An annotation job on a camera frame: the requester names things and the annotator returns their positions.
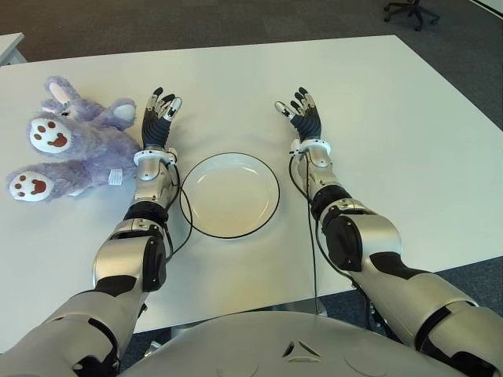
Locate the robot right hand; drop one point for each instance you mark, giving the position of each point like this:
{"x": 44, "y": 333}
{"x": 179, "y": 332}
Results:
{"x": 308, "y": 123}

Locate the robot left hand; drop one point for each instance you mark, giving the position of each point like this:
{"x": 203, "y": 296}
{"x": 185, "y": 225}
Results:
{"x": 157, "y": 125}

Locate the purple plush bunny doll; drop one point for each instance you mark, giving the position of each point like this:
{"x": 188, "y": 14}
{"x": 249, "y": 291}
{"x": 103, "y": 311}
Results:
{"x": 90, "y": 149}

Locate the robot left arm silver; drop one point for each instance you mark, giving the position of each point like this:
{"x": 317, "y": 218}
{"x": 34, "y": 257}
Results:
{"x": 118, "y": 251}

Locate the robot right arm silver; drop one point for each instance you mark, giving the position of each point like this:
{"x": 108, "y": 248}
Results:
{"x": 377, "y": 239}

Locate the white plate black rim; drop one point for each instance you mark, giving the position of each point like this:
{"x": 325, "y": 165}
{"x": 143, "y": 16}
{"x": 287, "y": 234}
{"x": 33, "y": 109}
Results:
{"x": 232, "y": 196}

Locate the black office chair base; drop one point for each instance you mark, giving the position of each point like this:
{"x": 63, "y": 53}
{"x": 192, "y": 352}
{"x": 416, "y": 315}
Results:
{"x": 412, "y": 9}

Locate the silver robot torso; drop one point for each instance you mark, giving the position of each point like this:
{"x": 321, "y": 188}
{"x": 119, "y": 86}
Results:
{"x": 275, "y": 345}

